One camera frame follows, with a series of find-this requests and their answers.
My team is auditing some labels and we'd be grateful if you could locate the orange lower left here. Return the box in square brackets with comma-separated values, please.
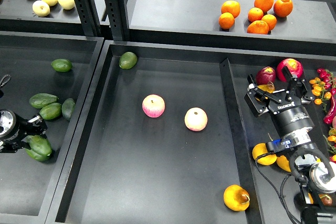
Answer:
[218, 12, 235, 29]

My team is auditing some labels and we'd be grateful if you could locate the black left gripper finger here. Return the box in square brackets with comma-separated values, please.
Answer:
[14, 141, 31, 152]
[25, 113, 48, 137]

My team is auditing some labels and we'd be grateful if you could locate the black centre tray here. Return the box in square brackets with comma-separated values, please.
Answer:
[44, 39, 266, 224]

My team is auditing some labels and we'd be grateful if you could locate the green avocado tray corner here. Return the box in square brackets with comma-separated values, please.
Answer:
[119, 51, 138, 69]

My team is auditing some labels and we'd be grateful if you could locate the orange top left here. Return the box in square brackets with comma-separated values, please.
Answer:
[221, 0, 240, 18]

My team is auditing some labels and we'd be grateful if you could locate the dark green avocado cluster right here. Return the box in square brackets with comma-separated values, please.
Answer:
[61, 98, 76, 121]

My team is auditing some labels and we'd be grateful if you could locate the black right tray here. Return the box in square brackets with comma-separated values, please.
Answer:
[224, 52, 335, 223]

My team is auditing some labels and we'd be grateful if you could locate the black shelf post left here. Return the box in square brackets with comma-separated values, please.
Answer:
[74, 0, 100, 37]

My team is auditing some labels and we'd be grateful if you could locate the red chili pepper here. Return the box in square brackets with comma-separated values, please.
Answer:
[323, 95, 335, 125]

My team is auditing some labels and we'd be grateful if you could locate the pale yellow pear front left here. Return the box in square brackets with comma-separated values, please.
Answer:
[32, 0, 50, 17]

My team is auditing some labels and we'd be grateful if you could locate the black metal divider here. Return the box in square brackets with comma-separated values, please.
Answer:
[219, 59, 260, 223]

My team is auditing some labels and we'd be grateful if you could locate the orange middle small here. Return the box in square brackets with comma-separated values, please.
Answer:
[247, 7, 264, 23]

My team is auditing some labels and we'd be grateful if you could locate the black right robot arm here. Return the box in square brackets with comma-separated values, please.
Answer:
[244, 67, 335, 223]

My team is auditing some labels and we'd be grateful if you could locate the small tomatoes right edge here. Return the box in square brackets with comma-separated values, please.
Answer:
[323, 117, 335, 163]

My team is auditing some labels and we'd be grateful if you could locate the bright red apple right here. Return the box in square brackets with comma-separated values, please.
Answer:
[276, 58, 303, 82]

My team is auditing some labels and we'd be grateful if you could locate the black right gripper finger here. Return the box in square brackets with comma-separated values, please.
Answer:
[281, 66, 314, 102]
[244, 74, 285, 117]

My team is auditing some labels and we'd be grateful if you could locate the pale yellow pear right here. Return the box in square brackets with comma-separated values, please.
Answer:
[58, 0, 75, 10]

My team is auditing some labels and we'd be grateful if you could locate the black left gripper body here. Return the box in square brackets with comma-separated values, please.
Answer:
[1, 110, 27, 153]

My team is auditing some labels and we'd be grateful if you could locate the orange top centre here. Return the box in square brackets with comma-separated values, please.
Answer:
[254, 0, 274, 13]

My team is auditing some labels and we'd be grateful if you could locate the cherry tomato bunch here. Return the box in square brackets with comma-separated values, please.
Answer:
[309, 68, 335, 105]

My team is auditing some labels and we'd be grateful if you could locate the orange top right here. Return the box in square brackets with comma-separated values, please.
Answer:
[273, 0, 293, 17]

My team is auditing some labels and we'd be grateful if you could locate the dark red apple right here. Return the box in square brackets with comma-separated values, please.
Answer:
[256, 66, 276, 85]

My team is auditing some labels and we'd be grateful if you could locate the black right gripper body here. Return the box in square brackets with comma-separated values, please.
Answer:
[269, 101, 314, 138]

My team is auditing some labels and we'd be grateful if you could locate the pink red apple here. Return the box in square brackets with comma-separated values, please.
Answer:
[142, 94, 165, 118]

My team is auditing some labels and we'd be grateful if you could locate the orange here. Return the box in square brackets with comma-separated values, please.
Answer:
[273, 0, 293, 17]
[254, 0, 274, 13]
[221, 0, 240, 18]
[247, 20, 269, 35]
[261, 14, 277, 31]
[218, 12, 235, 29]

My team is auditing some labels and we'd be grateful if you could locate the black left tray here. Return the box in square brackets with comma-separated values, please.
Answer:
[1, 31, 103, 223]

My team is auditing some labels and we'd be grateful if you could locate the pale pink apple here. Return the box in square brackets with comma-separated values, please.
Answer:
[184, 107, 208, 132]

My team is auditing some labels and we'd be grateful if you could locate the orange front bottom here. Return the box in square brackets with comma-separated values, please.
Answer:
[247, 20, 269, 35]

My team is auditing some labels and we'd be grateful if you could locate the orange right lower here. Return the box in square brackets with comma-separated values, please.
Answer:
[261, 14, 277, 31]

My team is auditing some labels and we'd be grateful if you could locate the black tray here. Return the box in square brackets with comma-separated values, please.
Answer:
[1, 31, 103, 223]
[224, 52, 335, 223]
[44, 39, 266, 224]

